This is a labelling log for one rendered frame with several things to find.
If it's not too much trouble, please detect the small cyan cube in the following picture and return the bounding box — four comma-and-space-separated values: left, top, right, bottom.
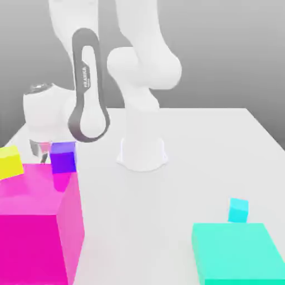
227, 197, 249, 224

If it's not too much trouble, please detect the large magenta box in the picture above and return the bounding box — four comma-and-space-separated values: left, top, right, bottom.
0, 163, 86, 285

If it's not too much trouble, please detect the small yellow cube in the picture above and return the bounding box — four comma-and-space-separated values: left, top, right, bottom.
0, 145, 24, 180

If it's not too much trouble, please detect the large turquoise box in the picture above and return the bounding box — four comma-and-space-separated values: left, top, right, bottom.
191, 222, 285, 285

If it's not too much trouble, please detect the small purple cube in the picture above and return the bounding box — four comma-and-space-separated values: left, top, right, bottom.
49, 141, 78, 175

